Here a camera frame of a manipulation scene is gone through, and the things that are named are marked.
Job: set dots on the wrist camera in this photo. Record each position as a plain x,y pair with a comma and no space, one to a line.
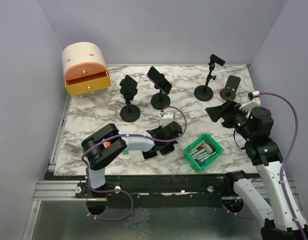
167,118
254,101

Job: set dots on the green plastic bin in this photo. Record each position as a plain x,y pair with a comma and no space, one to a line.
203,137

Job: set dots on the grey silver phone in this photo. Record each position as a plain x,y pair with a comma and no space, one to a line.
148,155

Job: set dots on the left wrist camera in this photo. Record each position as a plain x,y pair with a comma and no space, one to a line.
167,118

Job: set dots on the black table front rail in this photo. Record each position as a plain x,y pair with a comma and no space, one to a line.
155,191

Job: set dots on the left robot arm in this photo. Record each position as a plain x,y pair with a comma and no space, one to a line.
99,157

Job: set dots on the markers in bin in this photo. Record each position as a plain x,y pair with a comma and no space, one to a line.
199,154

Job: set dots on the black phone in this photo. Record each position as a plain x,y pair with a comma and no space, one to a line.
167,149

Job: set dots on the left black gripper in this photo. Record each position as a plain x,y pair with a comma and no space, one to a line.
172,142

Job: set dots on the wood base phone stand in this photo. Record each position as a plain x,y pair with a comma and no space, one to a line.
230,89

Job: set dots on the white eraser in bin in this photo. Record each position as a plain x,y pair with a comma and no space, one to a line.
209,148

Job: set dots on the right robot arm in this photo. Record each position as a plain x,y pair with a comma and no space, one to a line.
279,217

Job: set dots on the black phone stand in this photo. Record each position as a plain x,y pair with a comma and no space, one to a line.
160,100
204,92
130,112

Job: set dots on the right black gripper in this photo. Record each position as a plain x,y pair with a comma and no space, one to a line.
227,111

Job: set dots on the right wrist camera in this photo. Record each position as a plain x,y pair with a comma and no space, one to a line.
254,101

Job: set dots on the orange drawer box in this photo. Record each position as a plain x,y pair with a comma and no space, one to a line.
84,69

